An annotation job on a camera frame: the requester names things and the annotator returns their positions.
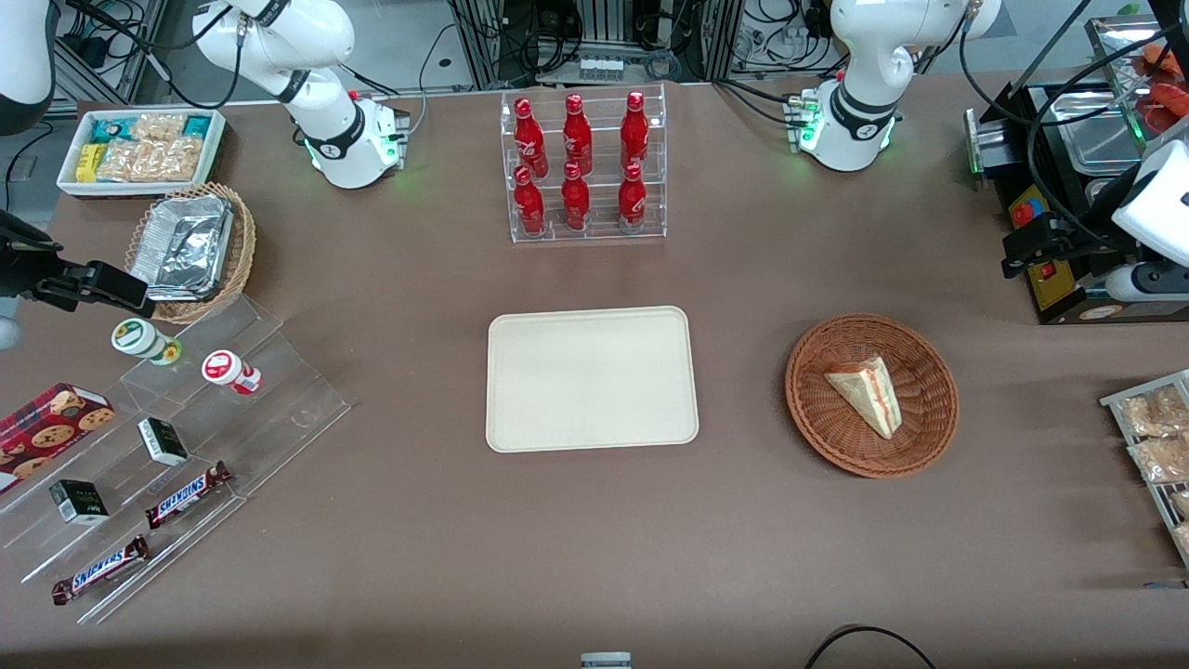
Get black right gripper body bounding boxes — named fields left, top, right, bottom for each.
left=0, top=210, right=94, bottom=299

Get triangular sandwich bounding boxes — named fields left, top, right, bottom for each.
left=824, top=356, right=903, bottom=440

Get light wicker basket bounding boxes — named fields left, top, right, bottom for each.
left=124, top=182, right=257, bottom=324

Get tray of packaged snacks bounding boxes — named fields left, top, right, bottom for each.
left=1100, top=370, right=1189, bottom=569

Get round brown wicker basket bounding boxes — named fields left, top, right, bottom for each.
left=785, top=314, right=960, bottom=479

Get cream rectangular tray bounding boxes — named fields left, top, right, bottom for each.
left=486, top=306, right=699, bottom=454

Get black food warmer cabinet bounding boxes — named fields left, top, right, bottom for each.
left=966, top=14, right=1189, bottom=326

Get green lid yoghurt bottle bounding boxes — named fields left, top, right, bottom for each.
left=111, top=318, right=183, bottom=366

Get steel food pan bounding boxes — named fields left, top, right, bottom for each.
left=1085, top=177, right=1130, bottom=216
left=1057, top=88, right=1157, bottom=175

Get stacked aluminium foil trays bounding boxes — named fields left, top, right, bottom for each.
left=130, top=193, right=234, bottom=303

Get white rectangular snack box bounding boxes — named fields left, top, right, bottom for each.
left=57, top=109, right=227, bottom=199

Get red lid yoghurt bottle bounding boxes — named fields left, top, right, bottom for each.
left=202, top=349, right=263, bottom=396

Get clear bag of nut snacks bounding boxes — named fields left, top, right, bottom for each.
left=97, top=113, right=206, bottom=183

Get red cookie box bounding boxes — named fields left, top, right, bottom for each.
left=0, top=383, right=116, bottom=494

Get small black carton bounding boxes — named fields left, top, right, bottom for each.
left=49, top=479, right=110, bottom=527
left=137, top=417, right=189, bottom=467

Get clear acrylic stepped display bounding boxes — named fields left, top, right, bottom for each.
left=0, top=295, right=352, bottom=625

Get snickers bar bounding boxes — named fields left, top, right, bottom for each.
left=51, top=535, right=150, bottom=606
left=145, top=461, right=233, bottom=531

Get red cola bottle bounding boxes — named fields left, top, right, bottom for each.
left=513, top=165, right=546, bottom=236
left=621, top=91, right=650, bottom=173
left=514, top=98, right=549, bottom=179
left=618, top=164, right=647, bottom=233
left=562, top=94, right=594, bottom=177
left=561, top=162, right=591, bottom=232

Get clear acrylic bottle rack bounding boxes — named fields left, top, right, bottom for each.
left=500, top=84, right=668, bottom=244

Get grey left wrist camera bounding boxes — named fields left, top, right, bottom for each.
left=1105, top=263, right=1189, bottom=303

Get black table cable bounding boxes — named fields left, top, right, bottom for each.
left=804, top=625, right=939, bottom=669

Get aluminium frame rack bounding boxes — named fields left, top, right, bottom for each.
left=446, top=0, right=749, bottom=91

